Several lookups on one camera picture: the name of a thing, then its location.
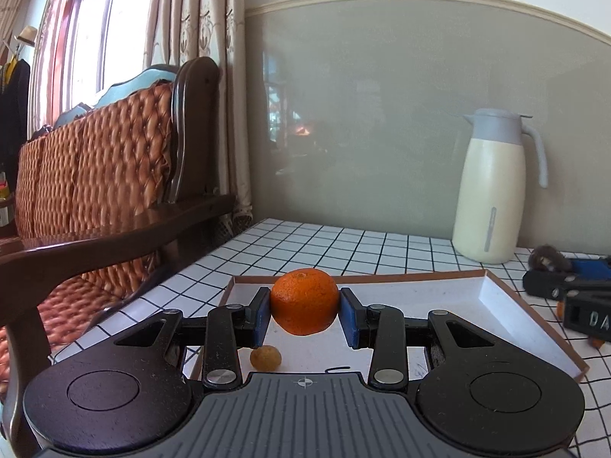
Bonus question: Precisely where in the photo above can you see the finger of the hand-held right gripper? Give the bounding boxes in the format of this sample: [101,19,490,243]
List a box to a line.
[522,269,611,302]
[568,258,611,279]

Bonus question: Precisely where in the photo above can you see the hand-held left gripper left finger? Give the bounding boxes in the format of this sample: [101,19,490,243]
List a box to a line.
[115,287,273,389]

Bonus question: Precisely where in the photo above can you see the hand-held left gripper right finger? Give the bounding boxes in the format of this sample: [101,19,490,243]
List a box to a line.
[338,287,497,389]

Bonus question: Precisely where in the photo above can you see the dark shrivelled fruit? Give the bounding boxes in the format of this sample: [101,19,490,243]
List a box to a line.
[528,244,571,273]

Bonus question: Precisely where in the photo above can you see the small yellowish round fruit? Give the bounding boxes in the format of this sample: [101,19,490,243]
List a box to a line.
[250,345,282,371]

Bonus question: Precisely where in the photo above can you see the shallow brown cardboard box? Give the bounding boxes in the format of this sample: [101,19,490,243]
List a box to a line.
[191,269,590,382]

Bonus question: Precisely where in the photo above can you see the white black-grid tablecloth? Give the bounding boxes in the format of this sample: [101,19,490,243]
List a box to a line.
[48,218,611,458]

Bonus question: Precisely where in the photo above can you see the cream thermos jug grey lid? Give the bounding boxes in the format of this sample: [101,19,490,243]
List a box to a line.
[452,109,549,264]

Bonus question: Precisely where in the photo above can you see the woven orange wooden chair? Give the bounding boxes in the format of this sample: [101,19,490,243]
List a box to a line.
[0,56,237,458]

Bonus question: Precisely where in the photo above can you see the orange woven sofa cushion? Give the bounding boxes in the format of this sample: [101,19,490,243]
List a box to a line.
[0,79,175,358]

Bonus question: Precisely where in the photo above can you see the beige embroidered curtain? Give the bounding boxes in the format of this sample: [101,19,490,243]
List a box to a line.
[143,0,254,223]

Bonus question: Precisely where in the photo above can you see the dark hanging coat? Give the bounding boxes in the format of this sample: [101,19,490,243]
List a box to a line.
[0,55,30,187]

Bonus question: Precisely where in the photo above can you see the red-framed window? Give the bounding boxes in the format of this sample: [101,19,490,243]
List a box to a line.
[29,0,163,139]

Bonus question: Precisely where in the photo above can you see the straw hat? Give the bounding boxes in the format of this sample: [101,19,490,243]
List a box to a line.
[13,25,38,48]

